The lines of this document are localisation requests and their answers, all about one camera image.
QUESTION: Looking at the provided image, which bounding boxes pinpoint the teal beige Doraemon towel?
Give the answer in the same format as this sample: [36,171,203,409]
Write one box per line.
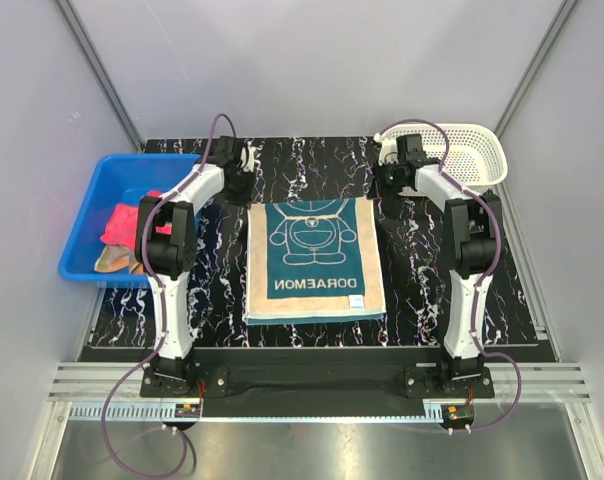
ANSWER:
[245,197,386,325]

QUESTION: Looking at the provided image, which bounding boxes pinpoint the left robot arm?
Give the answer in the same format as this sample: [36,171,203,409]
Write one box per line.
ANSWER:
[134,136,255,396]

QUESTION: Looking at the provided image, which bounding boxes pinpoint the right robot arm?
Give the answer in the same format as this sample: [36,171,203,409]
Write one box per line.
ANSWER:
[373,133,502,397]

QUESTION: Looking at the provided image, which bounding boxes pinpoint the white perforated basket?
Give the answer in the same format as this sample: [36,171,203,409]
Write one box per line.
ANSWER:
[381,123,508,194]

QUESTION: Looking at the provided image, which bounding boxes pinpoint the blue plastic bin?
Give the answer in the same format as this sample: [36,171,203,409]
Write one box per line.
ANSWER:
[58,153,199,289]

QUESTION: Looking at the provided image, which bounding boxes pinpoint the pink towel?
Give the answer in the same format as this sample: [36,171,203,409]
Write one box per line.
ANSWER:
[100,188,173,249]

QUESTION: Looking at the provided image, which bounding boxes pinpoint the orange patterned towel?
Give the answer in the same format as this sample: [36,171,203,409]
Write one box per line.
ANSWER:
[94,245,143,274]

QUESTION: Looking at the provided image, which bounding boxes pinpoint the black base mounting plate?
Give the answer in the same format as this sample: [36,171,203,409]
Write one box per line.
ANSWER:
[140,347,495,406]

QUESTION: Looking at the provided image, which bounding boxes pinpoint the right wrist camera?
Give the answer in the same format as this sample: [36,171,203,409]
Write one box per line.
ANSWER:
[373,133,399,166]

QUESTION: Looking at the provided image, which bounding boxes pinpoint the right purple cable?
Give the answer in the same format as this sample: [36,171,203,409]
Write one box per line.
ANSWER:
[376,117,523,434]

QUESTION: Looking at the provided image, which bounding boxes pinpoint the purple cable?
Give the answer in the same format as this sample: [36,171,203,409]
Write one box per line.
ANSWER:
[376,117,523,434]
[99,113,238,476]

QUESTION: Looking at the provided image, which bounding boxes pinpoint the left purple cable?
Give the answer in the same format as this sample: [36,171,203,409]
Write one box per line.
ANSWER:
[99,113,238,476]

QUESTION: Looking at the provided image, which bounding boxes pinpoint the left aluminium frame post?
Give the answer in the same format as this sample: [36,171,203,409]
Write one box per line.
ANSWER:
[52,0,146,152]

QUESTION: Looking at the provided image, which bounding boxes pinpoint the aluminium frame post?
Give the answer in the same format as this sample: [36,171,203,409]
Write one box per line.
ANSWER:
[494,0,581,139]
[52,0,146,152]

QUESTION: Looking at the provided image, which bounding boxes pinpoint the right aluminium frame post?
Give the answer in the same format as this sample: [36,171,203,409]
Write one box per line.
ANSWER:
[494,0,581,139]

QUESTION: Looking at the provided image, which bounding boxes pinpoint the white cable duct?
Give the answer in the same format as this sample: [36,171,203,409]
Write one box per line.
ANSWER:
[70,399,443,424]

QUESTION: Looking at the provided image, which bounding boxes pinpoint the aluminium rail profile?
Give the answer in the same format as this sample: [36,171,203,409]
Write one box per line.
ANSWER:
[48,362,591,403]

